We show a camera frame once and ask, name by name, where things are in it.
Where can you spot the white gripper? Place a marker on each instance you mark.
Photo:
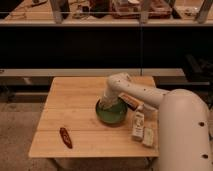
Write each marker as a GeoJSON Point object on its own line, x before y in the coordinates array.
{"type": "Point", "coordinates": [108, 99]}

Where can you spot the green ceramic bowl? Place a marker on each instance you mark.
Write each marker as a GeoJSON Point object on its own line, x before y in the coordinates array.
{"type": "Point", "coordinates": [114, 115]}

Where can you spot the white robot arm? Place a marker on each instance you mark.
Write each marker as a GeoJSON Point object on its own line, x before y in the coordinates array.
{"type": "Point", "coordinates": [183, 122]}

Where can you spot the orange snack packet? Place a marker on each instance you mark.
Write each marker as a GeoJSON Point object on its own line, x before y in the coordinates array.
{"type": "Point", "coordinates": [131, 103]}

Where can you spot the white paper cup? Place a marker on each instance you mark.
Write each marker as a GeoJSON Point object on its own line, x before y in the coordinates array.
{"type": "Point", "coordinates": [148, 108]}

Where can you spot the wooden table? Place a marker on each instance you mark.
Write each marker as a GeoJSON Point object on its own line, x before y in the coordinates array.
{"type": "Point", "coordinates": [95, 145]}

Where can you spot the white sponge block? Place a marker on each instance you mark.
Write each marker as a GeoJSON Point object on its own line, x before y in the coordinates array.
{"type": "Point", "coordinates": [148, 139]}

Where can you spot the red chili pepper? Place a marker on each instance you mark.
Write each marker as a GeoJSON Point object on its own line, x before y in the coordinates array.
{"type": "Point", "coordinates": [65, 137]}

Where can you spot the red tray with items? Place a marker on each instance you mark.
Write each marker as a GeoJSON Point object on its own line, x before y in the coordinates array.
{"type": "Point", "coordinates": [131, 9]}

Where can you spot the long wooden shelf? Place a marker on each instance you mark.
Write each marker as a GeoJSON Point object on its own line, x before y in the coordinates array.
{"type": "Point", "coordinates": [19, 77]}

